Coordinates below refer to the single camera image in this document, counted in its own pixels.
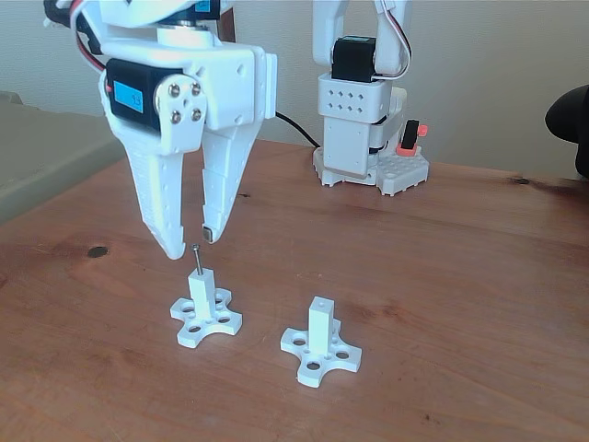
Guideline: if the long metal screw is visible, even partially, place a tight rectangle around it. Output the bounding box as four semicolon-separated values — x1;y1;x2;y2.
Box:
191;242;206;277

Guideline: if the white printed screw stand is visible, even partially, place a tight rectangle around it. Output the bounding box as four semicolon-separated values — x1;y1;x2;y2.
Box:
279;297;364;388
168;269;244;349

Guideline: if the beige plastic bin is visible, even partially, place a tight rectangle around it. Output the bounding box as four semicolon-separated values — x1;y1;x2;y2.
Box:
0;90;130;227

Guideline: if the orange and black clamp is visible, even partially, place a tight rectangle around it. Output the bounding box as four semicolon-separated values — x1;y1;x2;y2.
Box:
396;119;429;157

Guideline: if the black chair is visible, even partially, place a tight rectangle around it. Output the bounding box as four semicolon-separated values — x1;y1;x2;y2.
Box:
545;85;589;180

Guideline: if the dark wooden post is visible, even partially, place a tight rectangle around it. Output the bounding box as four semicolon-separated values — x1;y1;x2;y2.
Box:
219;0;238;45

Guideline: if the white studded base plate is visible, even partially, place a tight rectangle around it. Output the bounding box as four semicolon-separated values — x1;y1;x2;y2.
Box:
312;146;432;199

